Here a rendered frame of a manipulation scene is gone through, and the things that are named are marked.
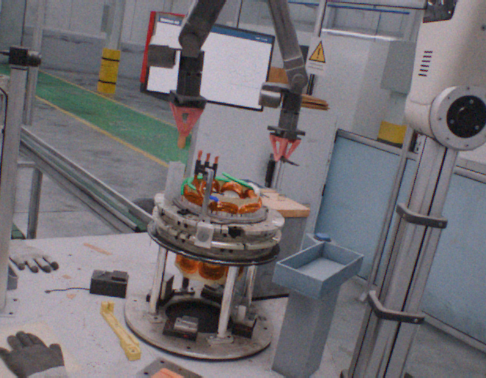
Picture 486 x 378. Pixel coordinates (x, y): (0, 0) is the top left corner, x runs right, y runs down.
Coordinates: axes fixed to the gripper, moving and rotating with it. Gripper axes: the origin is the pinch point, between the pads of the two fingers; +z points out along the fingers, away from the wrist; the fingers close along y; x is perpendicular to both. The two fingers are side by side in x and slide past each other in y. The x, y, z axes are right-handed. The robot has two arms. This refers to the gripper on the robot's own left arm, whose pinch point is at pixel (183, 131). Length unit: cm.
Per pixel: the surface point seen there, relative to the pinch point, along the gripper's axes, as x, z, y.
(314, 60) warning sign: 170, 2, -242
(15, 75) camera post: -38.0, -10.5, -1.9
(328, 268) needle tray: 30.2, 24.7, 26.0
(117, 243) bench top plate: -5, 50, -45
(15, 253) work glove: -38, 45, -29
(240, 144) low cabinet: 112, 63, -222
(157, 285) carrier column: -5.2, 36.1, 8.7
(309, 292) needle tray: 17.5, 22.2, 39.4
